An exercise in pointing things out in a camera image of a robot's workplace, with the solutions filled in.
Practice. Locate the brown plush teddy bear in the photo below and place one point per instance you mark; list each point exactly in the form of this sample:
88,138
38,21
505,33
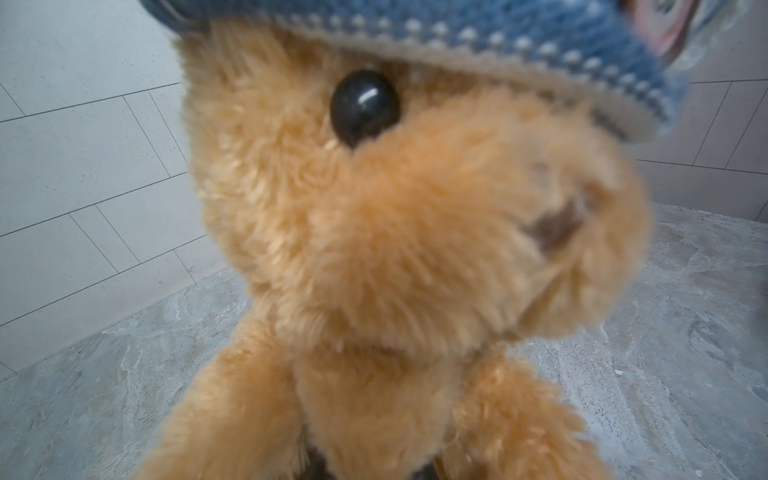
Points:
399,227

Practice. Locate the blue white striped knit sweater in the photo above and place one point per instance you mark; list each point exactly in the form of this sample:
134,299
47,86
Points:
627,59

